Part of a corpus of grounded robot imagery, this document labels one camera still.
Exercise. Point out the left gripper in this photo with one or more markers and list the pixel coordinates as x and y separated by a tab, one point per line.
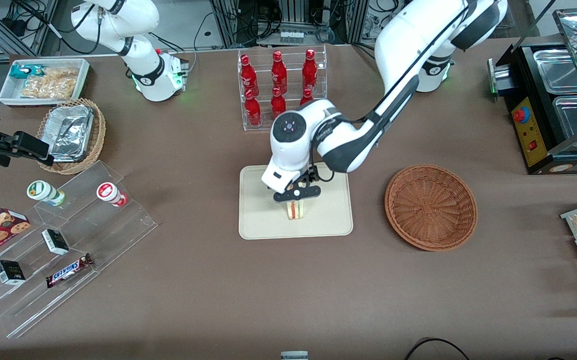
309	177

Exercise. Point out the triangular sandwich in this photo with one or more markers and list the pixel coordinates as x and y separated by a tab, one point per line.
295	211

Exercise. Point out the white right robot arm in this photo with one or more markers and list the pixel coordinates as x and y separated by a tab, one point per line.
138	20

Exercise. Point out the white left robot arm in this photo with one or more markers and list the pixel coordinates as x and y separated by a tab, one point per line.
403	45

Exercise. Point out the beige plastic tray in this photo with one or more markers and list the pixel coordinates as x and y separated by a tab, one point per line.
328	220

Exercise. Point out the light tan wicker basket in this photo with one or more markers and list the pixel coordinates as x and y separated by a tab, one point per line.
99	135

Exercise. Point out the brown round wicker basket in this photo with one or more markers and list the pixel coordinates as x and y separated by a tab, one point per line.
431	207

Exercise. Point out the green lid yogurt cup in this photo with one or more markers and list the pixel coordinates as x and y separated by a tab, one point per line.
43	191

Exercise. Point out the white rectangular plastic bin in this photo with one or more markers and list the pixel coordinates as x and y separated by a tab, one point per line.
10	95

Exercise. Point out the stacked aluminium foil containers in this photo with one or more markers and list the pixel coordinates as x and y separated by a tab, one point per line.
70	132

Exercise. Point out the clear bag of chips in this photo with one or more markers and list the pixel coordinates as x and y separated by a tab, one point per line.
50	86

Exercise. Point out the teal snack packet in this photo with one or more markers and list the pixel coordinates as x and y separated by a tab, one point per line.
23	71

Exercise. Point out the clear acrylic bottle rack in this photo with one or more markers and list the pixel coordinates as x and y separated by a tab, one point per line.
263	127

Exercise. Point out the red cola bottle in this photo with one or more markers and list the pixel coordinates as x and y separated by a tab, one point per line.
248	75
253	111
310	70
278	104
278	72
306	97

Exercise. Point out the small black box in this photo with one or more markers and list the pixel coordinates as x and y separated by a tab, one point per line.
55	241
9	272

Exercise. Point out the red lid yogurt cup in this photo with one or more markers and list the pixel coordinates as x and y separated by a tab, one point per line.
108	192

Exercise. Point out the Snickers chocolate bar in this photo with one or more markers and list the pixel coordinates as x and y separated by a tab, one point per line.
68	270

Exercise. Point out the clear acrylic stepped display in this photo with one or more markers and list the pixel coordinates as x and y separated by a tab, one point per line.
118	235

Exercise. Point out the small grey device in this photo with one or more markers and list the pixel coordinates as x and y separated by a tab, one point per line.
294	356

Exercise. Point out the black hot food display case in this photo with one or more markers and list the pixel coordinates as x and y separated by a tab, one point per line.
543	150

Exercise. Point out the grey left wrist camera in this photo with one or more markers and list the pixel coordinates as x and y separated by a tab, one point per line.
296	195

